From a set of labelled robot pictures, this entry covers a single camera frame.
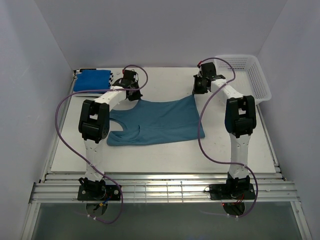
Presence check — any blue tank top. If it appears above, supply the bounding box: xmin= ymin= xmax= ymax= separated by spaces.
xmin=72 ymin=69 xmax=112 ymax=94

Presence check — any teal tank top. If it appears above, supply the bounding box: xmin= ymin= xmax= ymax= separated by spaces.
xmin=106 ymin=95 xmax=205 ymax=147

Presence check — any black white striped tank top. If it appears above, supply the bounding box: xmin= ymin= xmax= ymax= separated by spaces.
xmin=74 ymin=71 xmax=115 ymax=97

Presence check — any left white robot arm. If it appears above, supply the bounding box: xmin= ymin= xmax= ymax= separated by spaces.
xmin=78 ymin=69 xmax=142 ymax=200

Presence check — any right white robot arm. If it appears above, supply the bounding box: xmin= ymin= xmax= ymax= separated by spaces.
xmin=192 ymin=62 xmax=257 ymax=199

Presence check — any white plastic basket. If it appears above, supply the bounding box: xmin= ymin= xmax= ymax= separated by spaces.
xmin=214 ymin=54 xmax=272 ymax=105

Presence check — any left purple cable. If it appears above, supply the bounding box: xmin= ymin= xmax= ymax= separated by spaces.
xmin=55 ymin=64 xmax=149 ymax=223

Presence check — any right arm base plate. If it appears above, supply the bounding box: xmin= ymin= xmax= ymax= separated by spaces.
xmin=203 ymin=183 xmax=256 ymax=201

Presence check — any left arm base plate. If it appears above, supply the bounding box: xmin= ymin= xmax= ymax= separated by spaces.
xmin=76 ymin=185 xmax=121 ymax=202

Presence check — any aluminium rail frame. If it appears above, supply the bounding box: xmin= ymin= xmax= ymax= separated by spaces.
xmin=29 ymin=171 xmax=300 ymax=204

